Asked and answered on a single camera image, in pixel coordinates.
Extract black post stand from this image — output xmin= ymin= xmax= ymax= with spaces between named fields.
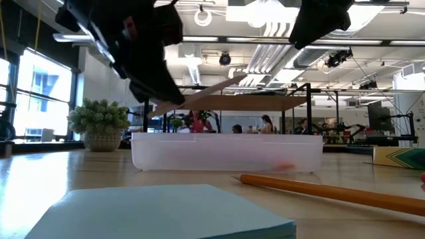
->
xmin=381 ymin=112 xmax=416 ymax=144

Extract long ceiling light bar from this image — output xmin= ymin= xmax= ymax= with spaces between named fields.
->
xmin=52 ymin=33 xmax=425 ymax=47

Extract silver ceiling ducts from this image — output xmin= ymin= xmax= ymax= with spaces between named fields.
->
xmin=228 ymin=44 xmax=299 ymax=87

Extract black ceiling spotlight cluster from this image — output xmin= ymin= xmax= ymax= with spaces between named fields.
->
xmin=324 ymin=48 xmax=353 ymax=68

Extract yellow Crayola crayon box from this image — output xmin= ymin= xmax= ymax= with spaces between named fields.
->
xmin=371 ymin=145 xmax=425 ymax=171

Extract green artificial potted plant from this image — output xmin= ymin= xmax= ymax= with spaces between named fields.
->
xmin=67 ymin=98 xmax=131 ymax=153

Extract large bright window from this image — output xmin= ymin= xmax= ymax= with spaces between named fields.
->
xmin=0 ymin=49 xmax=79 ymax=142

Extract black monitor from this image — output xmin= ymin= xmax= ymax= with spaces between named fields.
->
xmin=367 ymin=101 xmax=392 ymax=132

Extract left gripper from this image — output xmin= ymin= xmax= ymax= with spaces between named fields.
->
xmin=54 ymin=0 xmax=186 ymax=106

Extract clear pencil box pink lid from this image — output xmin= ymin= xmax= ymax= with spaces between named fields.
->
xmin=129 ymin=131 xmax=324 ymax=173

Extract light wooden ruler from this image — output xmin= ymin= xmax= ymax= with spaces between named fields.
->
xmin=147 ymin=74 xmax=248 ymax=120

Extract wooden shelf riser black legs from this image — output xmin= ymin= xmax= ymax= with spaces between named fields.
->
xmin=143 ymin=82 xmax=313 ymax=135

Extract orange pencil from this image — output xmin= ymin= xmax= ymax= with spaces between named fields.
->
xmin=231 ymin=173 xmax=425 ymax=217

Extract light blue sticky note pad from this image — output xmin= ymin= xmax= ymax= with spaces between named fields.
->
xmin=25 ymin=184 xmax=297 ymax=239

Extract white ring lamp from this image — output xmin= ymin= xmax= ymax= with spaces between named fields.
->
xmin=194 ymin=8 xmax=213 ymax=27

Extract yellow hanging cable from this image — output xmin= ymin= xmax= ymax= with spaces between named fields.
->
xmin=34 ymin=0 xmax=43 ymax=52

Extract black rounded equipment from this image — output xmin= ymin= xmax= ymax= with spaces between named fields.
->
xmin=0 ymin=101 xmax=17 ymax=159

